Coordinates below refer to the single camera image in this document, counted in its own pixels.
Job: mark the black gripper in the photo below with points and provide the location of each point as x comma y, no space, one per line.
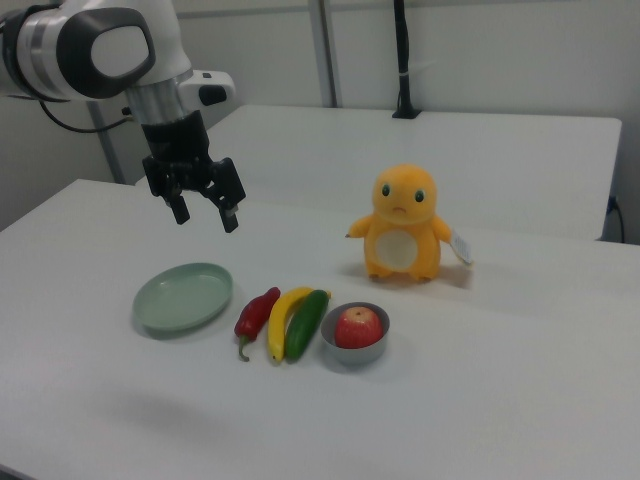
175,140

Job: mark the red tomato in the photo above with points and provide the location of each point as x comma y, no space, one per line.
356,327

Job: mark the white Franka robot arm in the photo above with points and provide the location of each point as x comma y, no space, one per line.
75,50

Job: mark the pale green plate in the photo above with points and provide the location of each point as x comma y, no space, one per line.
182,297

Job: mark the red chili pepper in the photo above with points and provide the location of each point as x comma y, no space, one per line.
255,315

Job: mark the yellow banana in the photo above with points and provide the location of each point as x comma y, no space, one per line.
277,327

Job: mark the green cucumber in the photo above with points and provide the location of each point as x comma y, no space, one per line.
302,325

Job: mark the orange plush toy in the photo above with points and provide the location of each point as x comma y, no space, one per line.
400,220

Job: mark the small gray cup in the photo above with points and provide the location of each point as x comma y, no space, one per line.
352,355

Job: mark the black pole stand with clamp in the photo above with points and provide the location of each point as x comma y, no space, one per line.
402,60

